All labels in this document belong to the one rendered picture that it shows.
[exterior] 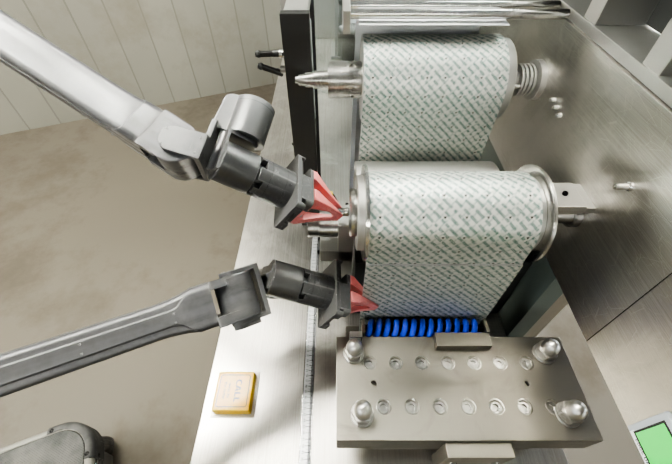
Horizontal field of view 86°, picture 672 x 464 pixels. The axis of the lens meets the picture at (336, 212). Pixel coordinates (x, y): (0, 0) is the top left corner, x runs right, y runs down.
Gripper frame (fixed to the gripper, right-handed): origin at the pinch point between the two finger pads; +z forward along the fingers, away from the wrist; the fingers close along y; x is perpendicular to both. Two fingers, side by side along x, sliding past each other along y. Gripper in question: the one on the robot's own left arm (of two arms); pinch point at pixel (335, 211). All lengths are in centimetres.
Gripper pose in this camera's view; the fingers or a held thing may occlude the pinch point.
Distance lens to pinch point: 57.0
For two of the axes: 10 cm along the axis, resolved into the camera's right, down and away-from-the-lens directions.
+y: 0.5, 7.6, -6.4
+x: 6.0, -5.4, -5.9
